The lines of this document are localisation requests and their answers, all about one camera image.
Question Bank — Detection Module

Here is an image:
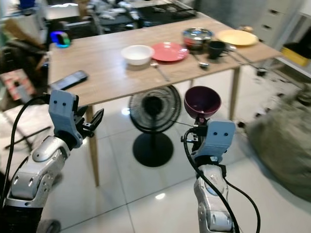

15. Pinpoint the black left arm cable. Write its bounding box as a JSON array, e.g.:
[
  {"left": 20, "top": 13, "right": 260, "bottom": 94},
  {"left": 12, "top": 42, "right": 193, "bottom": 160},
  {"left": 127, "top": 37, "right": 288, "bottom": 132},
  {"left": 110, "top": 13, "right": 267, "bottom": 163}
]
[{"left": 1, "top": 94, "right": 52, "bottom": 204}]

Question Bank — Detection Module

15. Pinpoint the purple bowl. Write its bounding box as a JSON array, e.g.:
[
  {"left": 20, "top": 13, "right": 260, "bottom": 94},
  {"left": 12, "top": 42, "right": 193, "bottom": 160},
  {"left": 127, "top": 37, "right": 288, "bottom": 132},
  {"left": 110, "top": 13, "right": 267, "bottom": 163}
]
[{"left": 184, "top": 86, "right": 222, "bottom": 119}]

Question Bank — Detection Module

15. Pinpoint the wooden dining table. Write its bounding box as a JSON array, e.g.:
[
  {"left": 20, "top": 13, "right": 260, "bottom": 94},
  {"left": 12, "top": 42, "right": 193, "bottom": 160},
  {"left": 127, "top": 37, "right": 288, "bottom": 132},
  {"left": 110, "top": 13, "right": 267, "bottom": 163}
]
[{"left": 48, "top": 17, "right": 283, "bottom": 188}]

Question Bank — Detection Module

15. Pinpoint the thin metal spoon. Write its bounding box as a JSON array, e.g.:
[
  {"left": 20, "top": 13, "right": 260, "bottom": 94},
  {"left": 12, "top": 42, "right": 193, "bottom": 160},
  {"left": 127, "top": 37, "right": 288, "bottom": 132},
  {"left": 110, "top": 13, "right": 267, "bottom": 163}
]
[{"left": 150, "top": 62, "right": 171, "bottom": 83}]

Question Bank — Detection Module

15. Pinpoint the white bowl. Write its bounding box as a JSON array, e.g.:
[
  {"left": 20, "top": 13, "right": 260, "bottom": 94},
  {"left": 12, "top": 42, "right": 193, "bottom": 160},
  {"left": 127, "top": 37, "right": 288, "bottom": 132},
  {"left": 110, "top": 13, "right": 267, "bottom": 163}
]
[{"left": 121, "top": 45, "right": 155, "bottom": 66}]

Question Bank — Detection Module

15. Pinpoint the black smartphone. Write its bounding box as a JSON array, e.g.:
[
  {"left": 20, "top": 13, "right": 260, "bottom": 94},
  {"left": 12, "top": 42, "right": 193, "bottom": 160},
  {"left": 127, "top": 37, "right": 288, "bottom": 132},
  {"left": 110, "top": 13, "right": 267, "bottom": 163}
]
[{"left": 51, "top": 70, "right": 89, "bottom": 92}]

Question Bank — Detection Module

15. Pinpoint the thin black fan cord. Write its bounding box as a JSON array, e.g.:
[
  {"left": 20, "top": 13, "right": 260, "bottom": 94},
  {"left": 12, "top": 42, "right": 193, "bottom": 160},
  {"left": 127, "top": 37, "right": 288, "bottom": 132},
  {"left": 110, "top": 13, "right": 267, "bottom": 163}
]
[{"left": 169, "top": 121, "right": 197, "bottom": 128}]

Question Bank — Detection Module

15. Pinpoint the yellow box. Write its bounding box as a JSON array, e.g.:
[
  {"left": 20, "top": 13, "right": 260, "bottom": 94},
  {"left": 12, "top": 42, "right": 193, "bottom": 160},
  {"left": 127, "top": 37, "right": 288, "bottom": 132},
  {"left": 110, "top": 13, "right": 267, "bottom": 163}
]
[{"left": 280, "top": 42, "right": 311, "bottom": 67}]

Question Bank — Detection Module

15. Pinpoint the yellow plate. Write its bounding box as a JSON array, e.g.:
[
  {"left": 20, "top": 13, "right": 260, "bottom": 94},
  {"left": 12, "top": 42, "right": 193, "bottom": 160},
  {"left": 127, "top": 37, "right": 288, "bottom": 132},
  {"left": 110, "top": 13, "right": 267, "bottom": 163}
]
[{"left": 216, "top": 29, "right": 259, "bottom": 48}]

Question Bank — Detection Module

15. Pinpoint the steel bowl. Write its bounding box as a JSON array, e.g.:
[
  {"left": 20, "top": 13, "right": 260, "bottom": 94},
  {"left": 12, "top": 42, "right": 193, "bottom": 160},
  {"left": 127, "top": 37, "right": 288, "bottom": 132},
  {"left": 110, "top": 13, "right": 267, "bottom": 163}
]
[{"left": 182, "top": 27, "right": 215, "bottom": 50}]

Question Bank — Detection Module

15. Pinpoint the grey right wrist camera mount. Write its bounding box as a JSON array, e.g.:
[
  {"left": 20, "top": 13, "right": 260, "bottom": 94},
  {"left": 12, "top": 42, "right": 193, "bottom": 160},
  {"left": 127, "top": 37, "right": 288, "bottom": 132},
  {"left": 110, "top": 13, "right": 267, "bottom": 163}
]
[{"left": 203, "top": 120, "right": 237, "bottom": 162}]

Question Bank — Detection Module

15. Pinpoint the grey green sack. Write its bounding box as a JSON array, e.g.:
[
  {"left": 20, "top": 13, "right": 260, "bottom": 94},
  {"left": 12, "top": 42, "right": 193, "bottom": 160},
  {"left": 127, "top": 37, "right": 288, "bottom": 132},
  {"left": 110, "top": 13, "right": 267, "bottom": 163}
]
[{"left": 245, "top": 86, "right": 311, "bottom": 202}]

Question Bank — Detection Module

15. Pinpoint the black cup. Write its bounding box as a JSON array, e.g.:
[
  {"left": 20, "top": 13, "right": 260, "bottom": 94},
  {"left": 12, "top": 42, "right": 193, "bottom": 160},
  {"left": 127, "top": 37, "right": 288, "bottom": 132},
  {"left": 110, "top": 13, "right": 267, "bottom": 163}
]
[{"left": 207, "top": 40, "right": 229, "bottom": 60}]

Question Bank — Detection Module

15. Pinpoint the long metal spoon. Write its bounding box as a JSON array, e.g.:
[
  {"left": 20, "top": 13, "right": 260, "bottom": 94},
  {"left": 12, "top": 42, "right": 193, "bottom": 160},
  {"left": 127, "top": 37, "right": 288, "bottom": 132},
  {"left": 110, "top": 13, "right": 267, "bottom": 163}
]
[{"left": 225, "top": 45, "right": 266, "bottom": 73}]

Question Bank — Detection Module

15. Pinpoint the black standing fan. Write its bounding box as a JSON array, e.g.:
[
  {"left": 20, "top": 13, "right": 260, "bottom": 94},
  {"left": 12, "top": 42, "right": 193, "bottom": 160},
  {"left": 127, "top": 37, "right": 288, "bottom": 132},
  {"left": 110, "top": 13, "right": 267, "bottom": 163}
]
[{"left": 128, "top": 85, "right": 182, "bottom": 168}]

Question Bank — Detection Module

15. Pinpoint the pink plate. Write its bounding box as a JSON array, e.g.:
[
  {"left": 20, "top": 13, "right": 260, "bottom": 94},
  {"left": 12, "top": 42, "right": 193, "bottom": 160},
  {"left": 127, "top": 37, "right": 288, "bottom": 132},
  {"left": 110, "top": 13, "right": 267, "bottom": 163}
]
[{"left": 151, "top": 41, "right": 189, "bottom": 62}]

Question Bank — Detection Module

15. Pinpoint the brown cardboard box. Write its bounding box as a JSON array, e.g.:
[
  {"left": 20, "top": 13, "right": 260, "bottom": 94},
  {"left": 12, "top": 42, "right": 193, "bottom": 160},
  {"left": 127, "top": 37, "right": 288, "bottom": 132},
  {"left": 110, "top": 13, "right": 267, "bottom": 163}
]
[{"left": 2, "top": 19, "right": 40, "bottom": 49}]

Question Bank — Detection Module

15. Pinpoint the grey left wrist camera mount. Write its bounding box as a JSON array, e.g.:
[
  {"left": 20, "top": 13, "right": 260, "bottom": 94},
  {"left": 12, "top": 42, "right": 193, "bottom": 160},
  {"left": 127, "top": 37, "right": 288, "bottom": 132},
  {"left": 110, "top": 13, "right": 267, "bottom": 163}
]
[{"left": 49, "top": 89, "right": 84, "bottom": 150}]

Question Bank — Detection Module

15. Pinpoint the glowing blue green gadget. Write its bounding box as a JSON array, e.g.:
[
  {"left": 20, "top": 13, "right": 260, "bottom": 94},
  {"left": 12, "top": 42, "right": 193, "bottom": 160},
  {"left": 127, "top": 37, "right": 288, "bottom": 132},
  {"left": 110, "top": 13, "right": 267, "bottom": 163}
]
[{"left": 50, "top": 31, "right": 71, "bottom": 49}]

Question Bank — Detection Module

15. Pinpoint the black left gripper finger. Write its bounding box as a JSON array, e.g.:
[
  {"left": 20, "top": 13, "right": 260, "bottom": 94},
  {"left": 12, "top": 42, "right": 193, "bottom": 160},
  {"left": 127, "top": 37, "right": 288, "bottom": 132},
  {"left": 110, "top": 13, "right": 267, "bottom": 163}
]
[
  {"left": 90, "top": 108, "right": 105, "bottom": 133},
  {"left": 75, "top": 96, "right": 89, "bottom": 119}
]

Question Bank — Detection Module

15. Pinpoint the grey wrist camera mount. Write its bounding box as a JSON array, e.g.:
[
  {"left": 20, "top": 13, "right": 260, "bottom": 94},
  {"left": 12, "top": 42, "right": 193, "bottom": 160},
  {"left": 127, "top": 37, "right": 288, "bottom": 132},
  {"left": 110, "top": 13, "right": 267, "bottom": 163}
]
[
  {"left": 49, "top": 89, "right": 84, "bottom": 150},
  {"left": 203, "top": 120, "right": 237, "bottom": 162}
]

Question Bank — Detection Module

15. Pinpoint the red printed booklet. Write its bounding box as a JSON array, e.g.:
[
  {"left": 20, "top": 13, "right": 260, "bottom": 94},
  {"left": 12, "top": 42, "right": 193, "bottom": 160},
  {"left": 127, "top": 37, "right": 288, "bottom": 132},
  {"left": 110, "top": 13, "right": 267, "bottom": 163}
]
[{"left": 1, "top": 69, "right": 31, "bottom": 102}]

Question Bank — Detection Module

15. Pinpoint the short metal spoon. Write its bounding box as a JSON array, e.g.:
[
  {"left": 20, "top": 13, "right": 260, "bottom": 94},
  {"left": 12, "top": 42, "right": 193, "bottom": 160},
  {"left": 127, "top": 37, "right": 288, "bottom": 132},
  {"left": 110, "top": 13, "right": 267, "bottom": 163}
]
[{"left": 190, "top": 51, "right": 210, "bottom": 68}]

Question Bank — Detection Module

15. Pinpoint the grey drawer cabinet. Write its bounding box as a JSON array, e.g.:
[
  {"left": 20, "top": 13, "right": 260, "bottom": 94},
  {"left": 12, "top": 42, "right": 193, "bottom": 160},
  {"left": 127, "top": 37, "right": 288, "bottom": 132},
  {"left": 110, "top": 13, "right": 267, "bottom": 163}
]
[{"left": 254, "top": 0, "right": 303, "bottom": 48}]

